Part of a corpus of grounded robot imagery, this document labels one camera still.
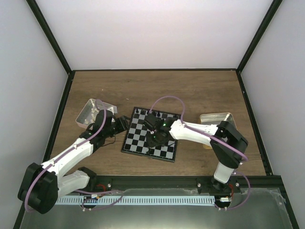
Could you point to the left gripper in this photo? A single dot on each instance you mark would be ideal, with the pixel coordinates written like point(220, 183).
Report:
point(124, 124)

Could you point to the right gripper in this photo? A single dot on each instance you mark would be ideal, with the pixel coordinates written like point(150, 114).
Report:
point(152, 144)

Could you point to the black white chess board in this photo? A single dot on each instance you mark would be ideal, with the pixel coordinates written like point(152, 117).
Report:
point(135, 140)

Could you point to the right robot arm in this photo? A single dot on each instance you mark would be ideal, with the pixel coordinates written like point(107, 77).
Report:
point(227, 143)

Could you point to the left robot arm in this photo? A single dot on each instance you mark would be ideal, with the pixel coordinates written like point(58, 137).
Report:
point(43, 184)

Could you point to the white chess pieces in tin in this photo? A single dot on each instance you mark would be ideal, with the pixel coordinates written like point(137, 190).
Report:
point(90, 116)

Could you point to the pink metal tin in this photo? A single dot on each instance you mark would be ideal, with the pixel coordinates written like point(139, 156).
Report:
point(92, 103)

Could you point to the yellow metal tin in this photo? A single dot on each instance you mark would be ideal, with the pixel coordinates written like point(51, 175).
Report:
point(216, 118)

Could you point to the light blue slotted cable duct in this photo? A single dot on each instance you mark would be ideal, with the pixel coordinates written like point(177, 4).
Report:
point(139, 200)

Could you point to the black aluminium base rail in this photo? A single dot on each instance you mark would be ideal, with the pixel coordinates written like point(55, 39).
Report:
point(203, 184)

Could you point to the black enclosure frame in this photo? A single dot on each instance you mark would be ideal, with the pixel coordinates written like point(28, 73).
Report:
point(254, 42)

